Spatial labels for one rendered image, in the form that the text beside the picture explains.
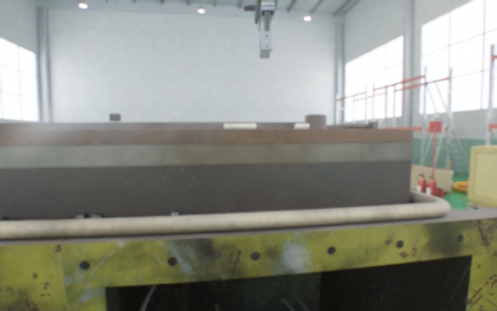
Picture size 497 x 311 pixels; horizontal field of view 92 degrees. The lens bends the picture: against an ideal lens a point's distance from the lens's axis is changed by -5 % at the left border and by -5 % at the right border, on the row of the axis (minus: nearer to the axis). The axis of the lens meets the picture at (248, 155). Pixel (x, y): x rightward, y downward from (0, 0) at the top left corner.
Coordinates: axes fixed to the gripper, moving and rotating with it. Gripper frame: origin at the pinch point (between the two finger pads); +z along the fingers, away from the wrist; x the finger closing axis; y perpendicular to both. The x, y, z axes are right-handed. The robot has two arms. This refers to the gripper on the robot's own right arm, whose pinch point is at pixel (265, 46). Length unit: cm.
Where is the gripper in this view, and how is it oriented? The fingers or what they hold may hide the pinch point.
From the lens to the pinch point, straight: 68.5
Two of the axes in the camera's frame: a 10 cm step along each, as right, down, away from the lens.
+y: -10.0, 0.1, -0.3
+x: 0.3, 0.8, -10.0
